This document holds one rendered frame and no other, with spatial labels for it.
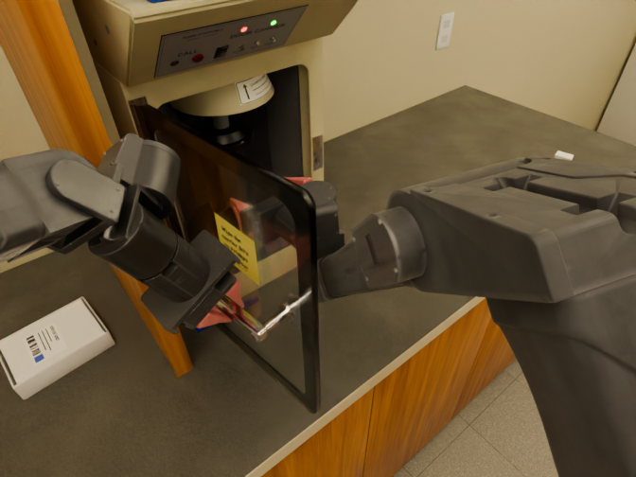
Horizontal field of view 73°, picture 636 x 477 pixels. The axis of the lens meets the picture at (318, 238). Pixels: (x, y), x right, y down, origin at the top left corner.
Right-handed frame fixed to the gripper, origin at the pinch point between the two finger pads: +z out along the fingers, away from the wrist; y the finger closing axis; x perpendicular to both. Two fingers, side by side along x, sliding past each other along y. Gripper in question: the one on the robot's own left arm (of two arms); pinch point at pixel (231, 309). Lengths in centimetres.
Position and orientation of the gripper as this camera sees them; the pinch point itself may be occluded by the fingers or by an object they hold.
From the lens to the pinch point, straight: 54.4
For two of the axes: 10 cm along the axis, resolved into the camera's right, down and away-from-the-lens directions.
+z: 3.6, 5.0, 7.9
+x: 6.8, 4.5, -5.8
